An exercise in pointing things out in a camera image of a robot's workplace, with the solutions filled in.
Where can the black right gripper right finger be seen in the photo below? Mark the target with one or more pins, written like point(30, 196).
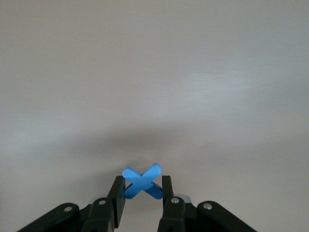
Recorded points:
point(167, 193)

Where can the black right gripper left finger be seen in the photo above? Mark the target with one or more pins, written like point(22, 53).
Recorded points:
point(118, 193)

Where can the blue foam letter x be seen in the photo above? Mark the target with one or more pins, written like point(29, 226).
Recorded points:
point(142, 181)

